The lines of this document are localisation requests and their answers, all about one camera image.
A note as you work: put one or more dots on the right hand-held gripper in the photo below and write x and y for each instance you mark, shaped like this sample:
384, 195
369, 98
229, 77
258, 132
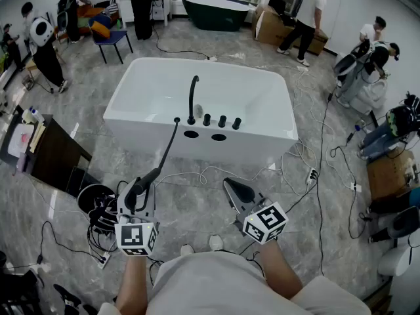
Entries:
262, 223

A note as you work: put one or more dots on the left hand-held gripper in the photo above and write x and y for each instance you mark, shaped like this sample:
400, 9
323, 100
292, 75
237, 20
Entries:
133, 238

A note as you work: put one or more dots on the black cylindrical handle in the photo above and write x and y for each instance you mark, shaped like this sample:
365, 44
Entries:
149, 177

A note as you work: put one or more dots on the person's right forearm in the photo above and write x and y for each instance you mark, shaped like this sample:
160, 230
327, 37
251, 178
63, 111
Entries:
279, 271

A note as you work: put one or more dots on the person's left forearm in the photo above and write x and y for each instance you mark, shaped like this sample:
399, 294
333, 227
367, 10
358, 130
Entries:
133, 281

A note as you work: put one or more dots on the white bathtub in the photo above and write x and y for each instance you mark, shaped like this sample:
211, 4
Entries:
157, 84

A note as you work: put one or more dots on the dark green bathtub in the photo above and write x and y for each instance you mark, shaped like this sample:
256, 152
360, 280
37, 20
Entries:
213, 16

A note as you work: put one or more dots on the black round bin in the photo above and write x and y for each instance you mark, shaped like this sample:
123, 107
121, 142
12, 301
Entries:
87, 199

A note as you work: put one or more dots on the person's right white shoe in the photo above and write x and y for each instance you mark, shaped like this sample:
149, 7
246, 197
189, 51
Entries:
216, 241

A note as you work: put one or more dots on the person's white shoe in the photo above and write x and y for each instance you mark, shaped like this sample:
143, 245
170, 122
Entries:
187, 249
216, 241

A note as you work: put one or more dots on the black box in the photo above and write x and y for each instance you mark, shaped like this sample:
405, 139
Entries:
82, 180

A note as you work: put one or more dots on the person's left white shoe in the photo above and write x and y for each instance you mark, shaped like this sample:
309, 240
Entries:
187, 249

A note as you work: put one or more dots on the white power strip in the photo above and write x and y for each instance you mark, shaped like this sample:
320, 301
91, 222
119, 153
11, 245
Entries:
103, 259
311, 175
302, 67
212, 58

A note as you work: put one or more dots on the black round faucet knob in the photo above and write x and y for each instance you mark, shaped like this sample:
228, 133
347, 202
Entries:
222, 121
236, 123
207, 119

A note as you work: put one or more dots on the person's white shirt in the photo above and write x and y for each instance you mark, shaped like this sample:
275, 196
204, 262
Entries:
216, 287

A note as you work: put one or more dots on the dark wooden cabinet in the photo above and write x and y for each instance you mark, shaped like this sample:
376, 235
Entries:
55, 153

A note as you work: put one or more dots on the black curved faucet spout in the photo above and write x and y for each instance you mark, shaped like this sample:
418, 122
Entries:
191, 100

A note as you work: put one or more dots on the small white socket block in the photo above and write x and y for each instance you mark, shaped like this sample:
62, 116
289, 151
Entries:
356, 186

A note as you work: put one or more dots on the yellowish folder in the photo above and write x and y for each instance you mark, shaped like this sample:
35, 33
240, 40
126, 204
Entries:
37, 136

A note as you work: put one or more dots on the white paper sheet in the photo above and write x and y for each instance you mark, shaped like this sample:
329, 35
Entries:
21, 138

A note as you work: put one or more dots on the black equipment pile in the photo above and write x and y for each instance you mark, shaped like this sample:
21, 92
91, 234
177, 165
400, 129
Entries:
19, 294

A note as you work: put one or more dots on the large open cardboard box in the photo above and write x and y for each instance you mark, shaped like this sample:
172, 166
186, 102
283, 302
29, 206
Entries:
272, 29

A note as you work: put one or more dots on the blue chair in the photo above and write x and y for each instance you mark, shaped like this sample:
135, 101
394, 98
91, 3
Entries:
113, 37

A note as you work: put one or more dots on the white toilet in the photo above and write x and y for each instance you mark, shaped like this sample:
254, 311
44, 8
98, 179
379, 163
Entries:
400, 264
374, 94

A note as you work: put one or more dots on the small wooden table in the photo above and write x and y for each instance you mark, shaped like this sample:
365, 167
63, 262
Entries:
31, 65

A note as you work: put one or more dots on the orange cushion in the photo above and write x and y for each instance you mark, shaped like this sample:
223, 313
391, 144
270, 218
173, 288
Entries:
100, 29

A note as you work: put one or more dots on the black green backpack rig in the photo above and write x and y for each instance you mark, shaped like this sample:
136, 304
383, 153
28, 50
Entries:
402, 120

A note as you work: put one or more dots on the white round backpack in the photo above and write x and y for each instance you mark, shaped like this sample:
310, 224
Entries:
41, 31

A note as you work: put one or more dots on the orange sofa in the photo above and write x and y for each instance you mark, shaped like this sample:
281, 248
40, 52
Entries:
87, 12

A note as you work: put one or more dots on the white drawer cabinet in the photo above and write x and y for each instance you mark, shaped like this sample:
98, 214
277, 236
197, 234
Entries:
160, 5

